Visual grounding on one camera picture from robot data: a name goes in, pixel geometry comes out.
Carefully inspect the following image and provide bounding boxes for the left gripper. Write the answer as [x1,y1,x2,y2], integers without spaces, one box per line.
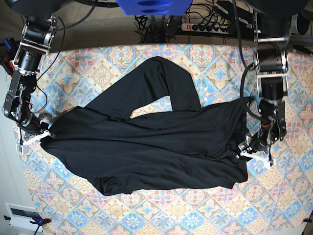
[246,133,269,154]

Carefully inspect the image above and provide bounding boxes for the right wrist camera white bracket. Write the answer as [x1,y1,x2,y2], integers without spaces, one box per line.
[16,128,54,155]

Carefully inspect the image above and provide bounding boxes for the blue table clamp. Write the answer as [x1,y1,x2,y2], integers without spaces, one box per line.
[0,38,17,76]

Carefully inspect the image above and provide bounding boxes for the patterned tablecloth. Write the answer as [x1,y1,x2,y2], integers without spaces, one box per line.
[21,44,313,235]

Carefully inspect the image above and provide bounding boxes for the tangled black cables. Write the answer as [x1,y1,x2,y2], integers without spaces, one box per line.
[133,13,183,45]

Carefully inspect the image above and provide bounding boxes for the black orange bottom clamp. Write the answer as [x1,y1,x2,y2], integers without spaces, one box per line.
[3,215,51,235]

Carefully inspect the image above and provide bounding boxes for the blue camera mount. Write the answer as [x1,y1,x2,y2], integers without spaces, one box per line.
[116,0,192,16]

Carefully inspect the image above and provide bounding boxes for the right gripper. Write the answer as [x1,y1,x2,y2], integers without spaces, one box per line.
[18,114,48,135]

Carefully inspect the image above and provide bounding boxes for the white power strip red switch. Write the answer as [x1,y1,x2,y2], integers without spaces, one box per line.
[180,23,228,34]

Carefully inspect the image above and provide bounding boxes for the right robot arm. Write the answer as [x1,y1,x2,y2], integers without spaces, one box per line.
[0,0,70,137]

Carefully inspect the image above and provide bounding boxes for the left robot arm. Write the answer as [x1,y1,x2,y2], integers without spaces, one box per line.
[239,0,308,155]

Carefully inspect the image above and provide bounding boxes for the black t-shirt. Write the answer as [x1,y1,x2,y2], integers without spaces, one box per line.
[41,57,248,196]

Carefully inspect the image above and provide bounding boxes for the white wall outlet box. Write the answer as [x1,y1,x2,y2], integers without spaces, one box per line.
[4,203,40,232]

